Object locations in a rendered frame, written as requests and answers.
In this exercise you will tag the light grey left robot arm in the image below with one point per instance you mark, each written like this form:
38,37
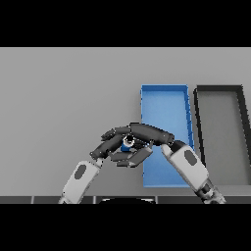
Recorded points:
80,178

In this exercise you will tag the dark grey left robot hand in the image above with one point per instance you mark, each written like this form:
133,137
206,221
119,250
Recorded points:
108,147

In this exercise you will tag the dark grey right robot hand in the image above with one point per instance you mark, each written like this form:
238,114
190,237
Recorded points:
147,137

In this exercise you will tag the blue bin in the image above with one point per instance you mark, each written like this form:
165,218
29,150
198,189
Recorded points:
165,111

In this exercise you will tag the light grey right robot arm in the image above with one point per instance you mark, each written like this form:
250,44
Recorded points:
191,165

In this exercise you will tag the blue pipe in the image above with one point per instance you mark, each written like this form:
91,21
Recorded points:
127,143

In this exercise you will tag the dark grey bin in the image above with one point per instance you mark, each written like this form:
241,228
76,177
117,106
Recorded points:
222,130

